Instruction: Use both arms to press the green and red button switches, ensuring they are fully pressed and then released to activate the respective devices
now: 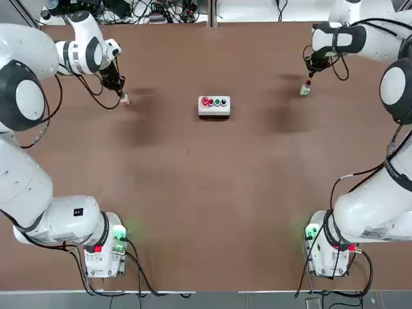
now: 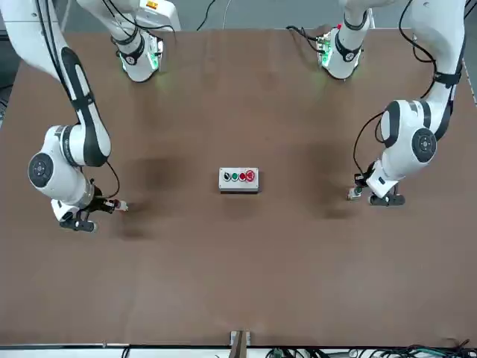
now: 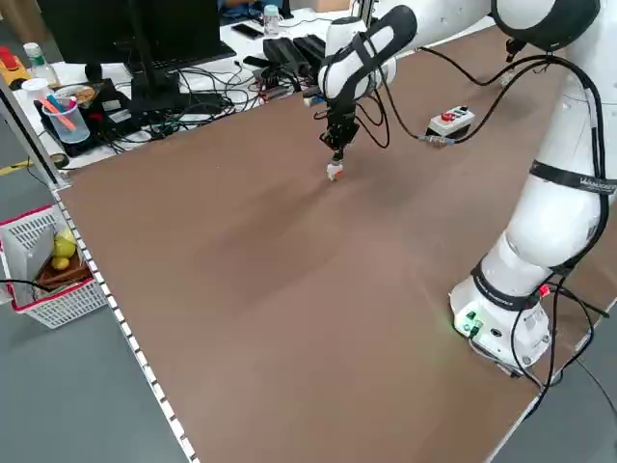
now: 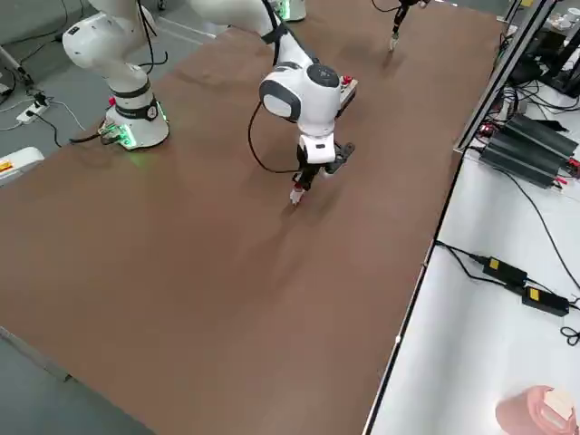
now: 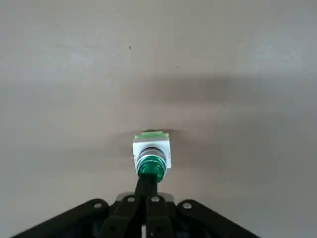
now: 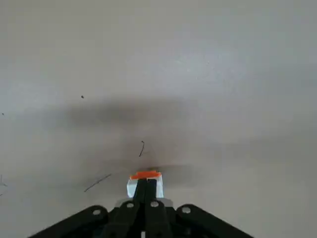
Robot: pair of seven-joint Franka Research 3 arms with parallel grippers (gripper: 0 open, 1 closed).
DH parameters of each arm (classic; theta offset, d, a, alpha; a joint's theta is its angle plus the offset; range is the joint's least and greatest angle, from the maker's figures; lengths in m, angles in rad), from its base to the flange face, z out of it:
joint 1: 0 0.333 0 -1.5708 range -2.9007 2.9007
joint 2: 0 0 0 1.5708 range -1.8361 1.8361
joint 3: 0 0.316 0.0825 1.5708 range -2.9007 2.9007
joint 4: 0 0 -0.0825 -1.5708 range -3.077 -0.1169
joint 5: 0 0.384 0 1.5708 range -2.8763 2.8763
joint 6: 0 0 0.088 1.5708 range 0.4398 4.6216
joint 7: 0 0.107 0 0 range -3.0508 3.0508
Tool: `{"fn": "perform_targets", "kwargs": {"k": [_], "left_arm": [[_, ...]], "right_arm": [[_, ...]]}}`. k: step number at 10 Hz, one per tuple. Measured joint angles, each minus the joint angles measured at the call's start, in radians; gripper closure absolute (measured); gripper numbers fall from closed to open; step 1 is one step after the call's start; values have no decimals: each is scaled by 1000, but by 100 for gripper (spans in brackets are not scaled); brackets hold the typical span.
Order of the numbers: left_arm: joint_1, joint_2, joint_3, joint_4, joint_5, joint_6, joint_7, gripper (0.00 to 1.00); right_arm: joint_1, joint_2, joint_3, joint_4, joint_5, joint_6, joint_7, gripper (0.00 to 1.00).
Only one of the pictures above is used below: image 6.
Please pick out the red button switch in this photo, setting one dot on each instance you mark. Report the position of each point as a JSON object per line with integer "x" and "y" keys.
{"x": 131, "y": 188}

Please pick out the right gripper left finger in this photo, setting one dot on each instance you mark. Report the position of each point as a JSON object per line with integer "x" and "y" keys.
{"x": 123, "y": 220}

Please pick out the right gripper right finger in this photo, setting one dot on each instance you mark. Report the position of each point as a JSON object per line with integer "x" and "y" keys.
{"x": 168, "y": 220}

